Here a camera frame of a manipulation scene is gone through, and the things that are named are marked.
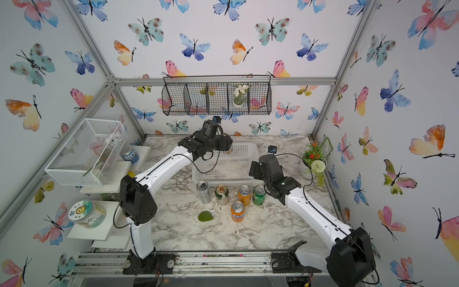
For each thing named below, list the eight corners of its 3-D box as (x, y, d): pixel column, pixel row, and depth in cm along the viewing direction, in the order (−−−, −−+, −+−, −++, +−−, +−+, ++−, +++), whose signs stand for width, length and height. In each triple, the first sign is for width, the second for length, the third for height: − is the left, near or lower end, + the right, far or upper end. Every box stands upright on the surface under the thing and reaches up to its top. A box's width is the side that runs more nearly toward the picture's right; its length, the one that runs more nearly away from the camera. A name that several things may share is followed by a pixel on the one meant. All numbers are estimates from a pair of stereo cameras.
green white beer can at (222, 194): (216, 205, 92) (214, 196, 83) (217, 195, 95) (215, 185, 87) (229, 205, 92) (228, 196, 83) (229, 195, 95) (228, 185, 87)
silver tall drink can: (200, 205, 92) (195, 192, 81) (201, 194, 96) (197, 180, 85) (210, 205, 92) (207, 192, 81) (211, 194, 96) (208, 180, 85)
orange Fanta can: (231, 223, 87) (230, 214, 78) (231, 210, 91) (231, 201, 82) (244, 223, 87) (245, 214, 78) (244, 210, 90) (245, 201, 82)
